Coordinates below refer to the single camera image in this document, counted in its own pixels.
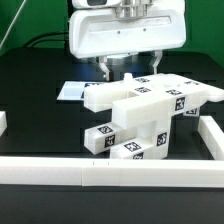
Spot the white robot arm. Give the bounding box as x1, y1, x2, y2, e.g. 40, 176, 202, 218
69, 0, 186, 78

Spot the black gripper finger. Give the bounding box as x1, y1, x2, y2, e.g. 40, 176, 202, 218
98, 56, 110, 81
152, 50, 163, 74

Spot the white chair backrest frame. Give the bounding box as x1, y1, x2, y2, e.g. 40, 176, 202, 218
84, 73, 224, 129

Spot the white fence left wall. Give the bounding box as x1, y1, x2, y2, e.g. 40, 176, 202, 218
0, 111, 7, 137

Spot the white fence right wall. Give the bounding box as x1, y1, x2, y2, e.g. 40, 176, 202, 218
198, 116, 224, 161

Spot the black cable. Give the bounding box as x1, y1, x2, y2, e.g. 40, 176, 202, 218
24, 30, 71, 48

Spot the white fence wall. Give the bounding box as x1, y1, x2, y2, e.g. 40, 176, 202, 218
0, 111, 7, 137
0, 156, 224, 188
198, 116, 224, 161

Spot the white marker base plate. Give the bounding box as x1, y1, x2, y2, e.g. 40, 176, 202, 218
56, 80, 104, 102

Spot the white fence front wall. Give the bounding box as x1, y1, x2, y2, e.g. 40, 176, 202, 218
0, 156, 224, 188

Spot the white chair seat plate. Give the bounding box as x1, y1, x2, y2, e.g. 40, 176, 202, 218
122, 84, 171, 159

